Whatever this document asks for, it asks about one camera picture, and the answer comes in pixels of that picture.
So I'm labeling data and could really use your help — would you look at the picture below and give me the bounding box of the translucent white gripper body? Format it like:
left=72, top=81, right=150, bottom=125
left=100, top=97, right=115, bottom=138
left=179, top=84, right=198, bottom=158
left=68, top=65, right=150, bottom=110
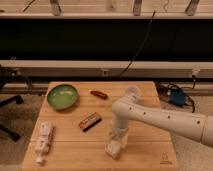
left=107, top=129, right=128, bottom=148

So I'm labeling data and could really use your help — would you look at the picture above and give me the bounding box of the red brown sausage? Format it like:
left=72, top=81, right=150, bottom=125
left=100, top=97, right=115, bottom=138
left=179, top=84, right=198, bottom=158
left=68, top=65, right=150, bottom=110
left=90, top=91, right=108, bottom=99

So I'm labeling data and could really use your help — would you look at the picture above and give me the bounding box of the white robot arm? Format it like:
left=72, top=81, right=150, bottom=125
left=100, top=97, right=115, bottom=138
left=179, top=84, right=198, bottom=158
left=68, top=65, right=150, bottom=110
left=111, top=93, right=213, bottom=147

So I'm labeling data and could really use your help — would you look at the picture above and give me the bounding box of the black floor cable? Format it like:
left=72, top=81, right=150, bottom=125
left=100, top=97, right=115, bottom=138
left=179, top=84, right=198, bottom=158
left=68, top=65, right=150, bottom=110
left=156, top=74, right=198, bottom=114

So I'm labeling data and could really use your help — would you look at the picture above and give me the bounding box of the blue power box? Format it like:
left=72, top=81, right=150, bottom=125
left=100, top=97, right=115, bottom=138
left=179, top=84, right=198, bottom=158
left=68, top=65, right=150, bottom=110
left=169, top=91, right=186, bottom=107

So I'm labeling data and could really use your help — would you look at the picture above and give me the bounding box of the black hanging cable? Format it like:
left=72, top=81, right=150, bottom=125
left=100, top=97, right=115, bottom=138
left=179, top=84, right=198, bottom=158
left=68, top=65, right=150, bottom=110
left=118, top=9, right=157, bottom=78

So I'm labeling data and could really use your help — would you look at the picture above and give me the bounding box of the white tube bottle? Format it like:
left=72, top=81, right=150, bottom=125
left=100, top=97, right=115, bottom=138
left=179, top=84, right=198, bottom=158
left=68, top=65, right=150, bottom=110
left=35, top=122, right=54, bottom=166

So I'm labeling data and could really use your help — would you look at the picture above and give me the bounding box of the white wall outlet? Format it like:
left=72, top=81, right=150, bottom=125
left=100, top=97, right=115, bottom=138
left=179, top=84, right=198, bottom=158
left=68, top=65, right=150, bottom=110
left=102, top=69, right=109, bottom=77

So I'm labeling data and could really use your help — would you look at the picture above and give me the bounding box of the red black small box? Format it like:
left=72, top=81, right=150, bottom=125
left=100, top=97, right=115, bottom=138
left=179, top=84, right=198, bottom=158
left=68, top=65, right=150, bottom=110
left=79, top=112, right=102, bottom=132

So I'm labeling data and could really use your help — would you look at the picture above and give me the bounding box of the green bowl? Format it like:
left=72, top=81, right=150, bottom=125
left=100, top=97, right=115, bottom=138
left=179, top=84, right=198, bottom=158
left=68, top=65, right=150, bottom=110
left=47, top=84, right=79, bottom=110

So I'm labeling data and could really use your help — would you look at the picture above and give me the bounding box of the black office chair base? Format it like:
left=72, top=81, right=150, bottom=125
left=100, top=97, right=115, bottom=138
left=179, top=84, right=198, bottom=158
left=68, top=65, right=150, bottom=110
left=0, top=94, right=24, bottom=142

